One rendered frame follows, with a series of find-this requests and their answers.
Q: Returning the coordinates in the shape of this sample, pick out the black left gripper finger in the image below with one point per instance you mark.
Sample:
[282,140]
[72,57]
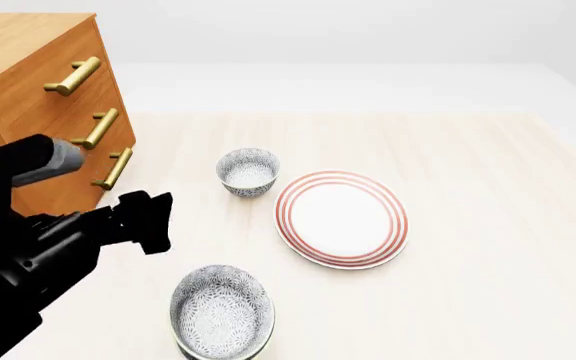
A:
[162,210]
[157,240]

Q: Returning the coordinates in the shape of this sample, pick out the small patterned black-white bowl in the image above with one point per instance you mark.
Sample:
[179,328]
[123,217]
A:
[248,172]

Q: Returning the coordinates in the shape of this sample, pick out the large patterned black-white bowl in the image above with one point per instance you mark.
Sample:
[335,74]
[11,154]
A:
[220,311]

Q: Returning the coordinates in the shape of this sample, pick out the white plate with red rings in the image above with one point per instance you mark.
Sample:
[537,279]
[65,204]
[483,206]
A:
[340,219]

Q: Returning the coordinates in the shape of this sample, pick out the wooden drawer cabinet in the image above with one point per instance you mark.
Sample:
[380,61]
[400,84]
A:
[23,67]

